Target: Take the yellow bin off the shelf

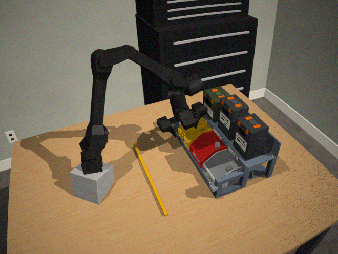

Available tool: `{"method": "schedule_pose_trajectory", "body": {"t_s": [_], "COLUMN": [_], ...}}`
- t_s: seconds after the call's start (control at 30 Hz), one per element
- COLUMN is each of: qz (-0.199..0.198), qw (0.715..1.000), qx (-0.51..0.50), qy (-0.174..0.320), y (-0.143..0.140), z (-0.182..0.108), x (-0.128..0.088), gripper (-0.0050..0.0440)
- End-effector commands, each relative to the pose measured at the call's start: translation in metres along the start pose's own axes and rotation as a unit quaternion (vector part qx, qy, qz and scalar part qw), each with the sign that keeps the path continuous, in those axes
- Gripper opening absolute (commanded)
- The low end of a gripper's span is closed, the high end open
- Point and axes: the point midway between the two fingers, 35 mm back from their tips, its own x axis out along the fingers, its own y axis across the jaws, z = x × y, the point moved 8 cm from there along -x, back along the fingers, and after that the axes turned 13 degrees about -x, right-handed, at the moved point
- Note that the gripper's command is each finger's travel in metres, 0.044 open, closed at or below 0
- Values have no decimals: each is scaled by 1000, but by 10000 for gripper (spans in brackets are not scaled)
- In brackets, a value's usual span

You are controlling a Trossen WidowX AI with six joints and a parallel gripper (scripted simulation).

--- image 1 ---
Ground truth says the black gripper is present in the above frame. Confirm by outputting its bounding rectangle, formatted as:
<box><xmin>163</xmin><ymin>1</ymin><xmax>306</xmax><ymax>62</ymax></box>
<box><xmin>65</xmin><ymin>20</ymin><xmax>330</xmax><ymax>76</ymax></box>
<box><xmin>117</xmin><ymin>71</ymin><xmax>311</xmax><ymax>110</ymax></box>
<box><xmin>157</xmin><ymin>102</ymin><xmax>207</xmax><ymax>138</ymax></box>

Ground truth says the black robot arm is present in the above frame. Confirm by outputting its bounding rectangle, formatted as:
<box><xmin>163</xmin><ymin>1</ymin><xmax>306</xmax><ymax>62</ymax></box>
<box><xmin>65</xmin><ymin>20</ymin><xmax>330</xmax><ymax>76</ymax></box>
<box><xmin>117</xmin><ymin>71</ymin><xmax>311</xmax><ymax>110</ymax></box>
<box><xmin>79</xmin><ymin>45</ymin><xmax>204</xmax><ymax>175</ymax></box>

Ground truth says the red open bin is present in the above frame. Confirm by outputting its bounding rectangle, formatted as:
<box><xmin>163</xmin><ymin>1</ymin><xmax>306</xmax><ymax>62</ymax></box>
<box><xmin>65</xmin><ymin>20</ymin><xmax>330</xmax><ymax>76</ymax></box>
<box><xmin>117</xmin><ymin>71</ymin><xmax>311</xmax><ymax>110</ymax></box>
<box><xmin>190</xmin><ymin>130</ymin><xmax>227</xmax><ymax>168</ymax></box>

